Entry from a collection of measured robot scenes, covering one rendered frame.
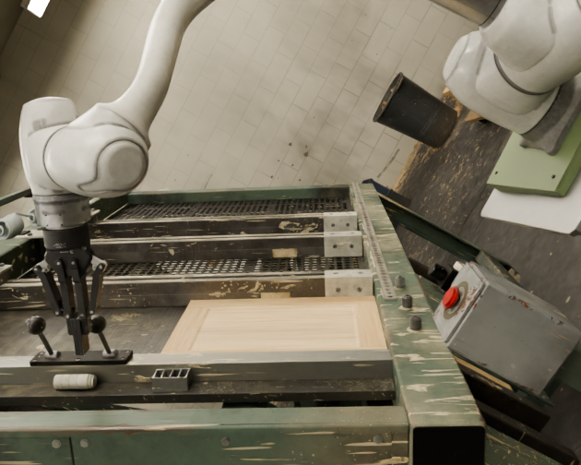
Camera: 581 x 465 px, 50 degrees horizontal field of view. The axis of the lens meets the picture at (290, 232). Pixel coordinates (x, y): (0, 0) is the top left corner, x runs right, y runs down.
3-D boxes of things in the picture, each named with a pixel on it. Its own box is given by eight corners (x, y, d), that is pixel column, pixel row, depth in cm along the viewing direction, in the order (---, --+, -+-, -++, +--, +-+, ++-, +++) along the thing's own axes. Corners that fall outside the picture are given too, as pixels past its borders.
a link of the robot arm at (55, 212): (77, 195, 101) (81, 231, 103) (96, 185, 110) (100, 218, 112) (21, 197, 102) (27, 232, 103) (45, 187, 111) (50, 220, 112)
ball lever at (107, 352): (118, 365, 127) (100, 325, 118) (100, 365, 128) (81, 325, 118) (123, 350, 130) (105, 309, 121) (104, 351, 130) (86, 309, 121)
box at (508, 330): (589, 337, 94) (486, 280, 92) (543, 399, 96) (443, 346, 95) (560, 308, 105) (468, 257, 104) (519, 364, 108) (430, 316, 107)
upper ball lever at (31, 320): (61, 366, 128) (39, 327, 119) (42, 367, 128) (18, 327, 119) (65, 351, 131) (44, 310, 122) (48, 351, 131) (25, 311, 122)
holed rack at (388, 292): (397, 300, 151) (397, 298, 151) (385, 300, 152) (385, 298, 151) (358, 184, 311) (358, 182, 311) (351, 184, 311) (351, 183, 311)
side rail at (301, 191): (349, 208, 306) (349, 186, 304) (128, 216, 312) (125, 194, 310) (349, 205, 314) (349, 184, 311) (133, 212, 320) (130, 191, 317)
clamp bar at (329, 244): (362, 257, 204) (361, 184, 198) (7, 268, 210) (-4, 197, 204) (361, 249, 213) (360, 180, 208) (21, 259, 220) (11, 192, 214)
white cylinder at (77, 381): (53, 392, 124) (93, 391, 124) (52, 378, 123) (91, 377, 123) (59, 385, 127) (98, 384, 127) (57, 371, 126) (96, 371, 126)
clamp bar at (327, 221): (357, 234, 233) (356, 171, 227) (45, 244, 239) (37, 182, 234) (356, 228, 242) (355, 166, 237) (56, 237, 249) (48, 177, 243)
